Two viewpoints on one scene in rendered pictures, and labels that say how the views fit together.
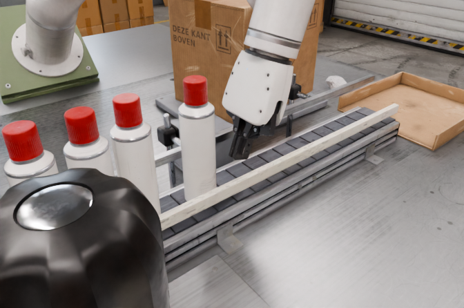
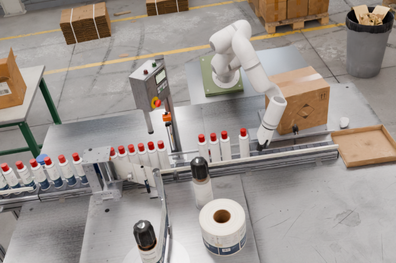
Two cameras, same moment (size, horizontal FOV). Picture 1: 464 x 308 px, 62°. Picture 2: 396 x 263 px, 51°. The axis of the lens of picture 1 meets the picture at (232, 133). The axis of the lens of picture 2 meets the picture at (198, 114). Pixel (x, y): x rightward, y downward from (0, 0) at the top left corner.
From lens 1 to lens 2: 171 cm
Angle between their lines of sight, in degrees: 33
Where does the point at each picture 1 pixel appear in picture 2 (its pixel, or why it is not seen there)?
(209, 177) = (245, 154)
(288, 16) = (270, 119)
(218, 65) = not seen: hidden behind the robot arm
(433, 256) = (300, 196)
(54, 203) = (198, 160)
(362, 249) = (282, 187)
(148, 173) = (227, 150)
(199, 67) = not seen: hidden behind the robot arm
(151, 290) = (204, 170)
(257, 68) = (263, 129)
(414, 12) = not seen: outside the picture
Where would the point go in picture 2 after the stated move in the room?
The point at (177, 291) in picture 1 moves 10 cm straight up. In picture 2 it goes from (225, 178) to (224, 164)
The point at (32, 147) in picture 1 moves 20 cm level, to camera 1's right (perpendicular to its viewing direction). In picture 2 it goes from (203, 140) to (236, 151)
